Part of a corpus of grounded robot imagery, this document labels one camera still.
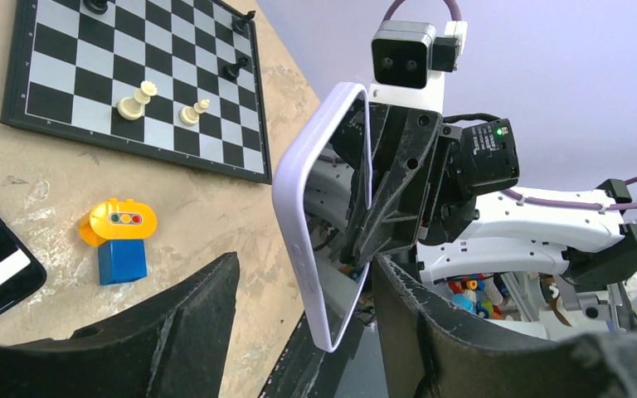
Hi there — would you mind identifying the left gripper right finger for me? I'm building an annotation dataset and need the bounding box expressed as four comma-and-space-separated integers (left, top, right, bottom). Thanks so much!
372, 256, 637, 397

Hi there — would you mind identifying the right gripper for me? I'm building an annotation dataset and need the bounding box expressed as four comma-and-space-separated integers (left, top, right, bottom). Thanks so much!
329, 99, 520, 267

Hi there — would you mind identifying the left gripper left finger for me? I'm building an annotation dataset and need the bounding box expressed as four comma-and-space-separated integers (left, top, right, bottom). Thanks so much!
0, 252, 240, 397

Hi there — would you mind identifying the lilac phone case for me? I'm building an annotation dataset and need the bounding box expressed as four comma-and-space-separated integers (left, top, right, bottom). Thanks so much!
272, 82, 368, 349

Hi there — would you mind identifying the phone with black screen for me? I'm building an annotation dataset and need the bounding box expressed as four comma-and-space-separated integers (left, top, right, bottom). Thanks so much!
303, 93, 366, 352

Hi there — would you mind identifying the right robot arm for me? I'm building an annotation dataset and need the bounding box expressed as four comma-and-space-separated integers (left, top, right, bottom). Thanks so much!
302, 99, 637, 351

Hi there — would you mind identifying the colourful toy pile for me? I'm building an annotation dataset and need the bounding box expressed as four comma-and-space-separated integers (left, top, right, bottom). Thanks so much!
446, 274, 504, 320

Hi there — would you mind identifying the blue toy brick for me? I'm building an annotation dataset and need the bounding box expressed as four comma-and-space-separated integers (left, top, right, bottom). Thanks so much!
97, 240, 148, 285

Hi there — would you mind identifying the yellow toy traffic light block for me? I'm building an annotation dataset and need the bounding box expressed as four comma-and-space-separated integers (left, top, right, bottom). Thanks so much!
77, 198, 158, 247

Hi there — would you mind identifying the white chess pawn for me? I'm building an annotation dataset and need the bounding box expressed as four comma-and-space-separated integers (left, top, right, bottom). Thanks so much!
178, 99, 210, 126

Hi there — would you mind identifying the black chess piece far right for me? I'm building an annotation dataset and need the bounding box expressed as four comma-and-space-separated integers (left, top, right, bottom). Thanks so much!
232, 10, 256, 35

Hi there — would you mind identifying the black white chessboard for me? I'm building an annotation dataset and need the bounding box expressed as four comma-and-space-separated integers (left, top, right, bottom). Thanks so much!
0, 1, 272, 184

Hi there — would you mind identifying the white chess queen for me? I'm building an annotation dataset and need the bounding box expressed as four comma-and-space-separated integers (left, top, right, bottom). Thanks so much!
116, 80, 158, 121

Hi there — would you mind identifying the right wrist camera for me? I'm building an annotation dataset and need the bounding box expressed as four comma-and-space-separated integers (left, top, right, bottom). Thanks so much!
368, 21, 468, 113

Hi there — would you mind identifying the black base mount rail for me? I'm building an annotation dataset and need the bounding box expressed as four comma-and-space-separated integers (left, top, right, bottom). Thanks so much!
258, 315, 365, 398

